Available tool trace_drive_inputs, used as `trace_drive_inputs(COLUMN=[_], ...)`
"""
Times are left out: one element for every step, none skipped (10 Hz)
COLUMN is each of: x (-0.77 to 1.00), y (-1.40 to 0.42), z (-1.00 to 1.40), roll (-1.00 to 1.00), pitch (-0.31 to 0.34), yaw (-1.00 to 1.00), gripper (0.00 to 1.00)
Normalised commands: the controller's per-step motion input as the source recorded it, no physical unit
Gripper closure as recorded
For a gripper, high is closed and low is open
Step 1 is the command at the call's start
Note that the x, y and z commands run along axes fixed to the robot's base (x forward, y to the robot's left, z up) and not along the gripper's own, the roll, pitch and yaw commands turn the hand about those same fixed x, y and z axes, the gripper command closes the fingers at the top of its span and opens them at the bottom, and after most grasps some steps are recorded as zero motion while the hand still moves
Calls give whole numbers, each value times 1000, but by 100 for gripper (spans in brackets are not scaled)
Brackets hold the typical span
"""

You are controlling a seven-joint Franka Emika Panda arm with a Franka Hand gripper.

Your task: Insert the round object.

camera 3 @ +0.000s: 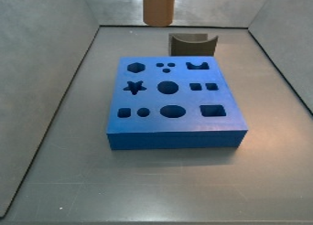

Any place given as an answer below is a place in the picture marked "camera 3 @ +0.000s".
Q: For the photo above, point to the orange round cylinder peg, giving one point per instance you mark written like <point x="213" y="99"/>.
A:
<point x="158" y="12"/>

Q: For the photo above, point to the blue shape sorter block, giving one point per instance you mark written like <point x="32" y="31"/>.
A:
<point x="171" y="103"/>

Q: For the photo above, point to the dark grey curved holder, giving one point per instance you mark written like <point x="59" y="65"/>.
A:
<point x="185" y="44"/>

